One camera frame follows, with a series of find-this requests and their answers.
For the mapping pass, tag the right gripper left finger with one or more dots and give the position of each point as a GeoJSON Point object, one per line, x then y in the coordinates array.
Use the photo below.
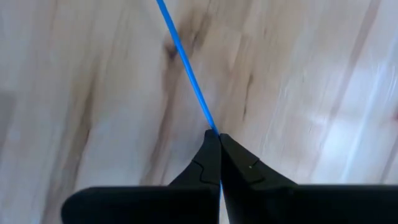
{"type": "Point", "coordinates": [171, 205]}

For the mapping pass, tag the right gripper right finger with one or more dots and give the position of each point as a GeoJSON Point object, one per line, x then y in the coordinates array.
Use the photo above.
{"type": "Point", "coordinates": [280, 205]}

